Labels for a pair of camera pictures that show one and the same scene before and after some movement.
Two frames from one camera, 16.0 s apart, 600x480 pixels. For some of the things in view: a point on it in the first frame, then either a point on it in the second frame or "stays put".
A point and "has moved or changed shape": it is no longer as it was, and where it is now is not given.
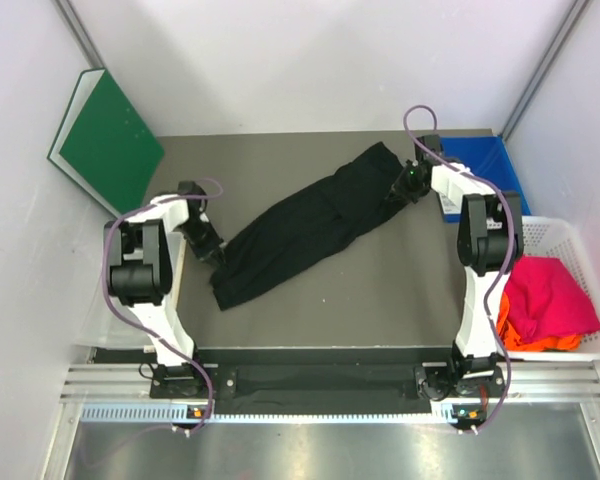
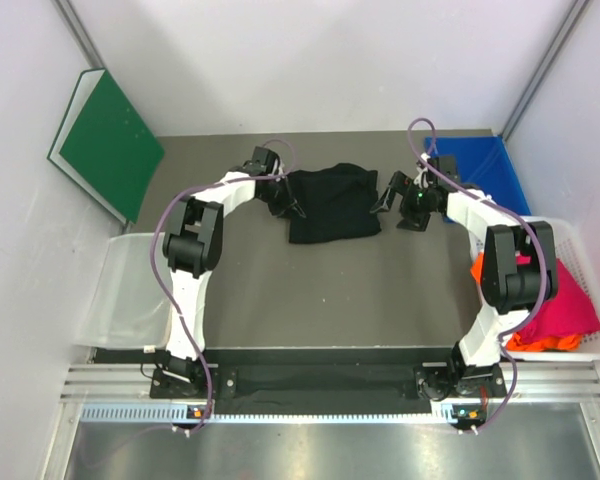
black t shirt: (309, 228) has moved or changed shape
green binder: (103, 143) stays put
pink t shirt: (544, 300) stays put
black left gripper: (210, 250) to (281, 208)
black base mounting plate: (327, 389) stays put
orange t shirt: (547, 344) stays put
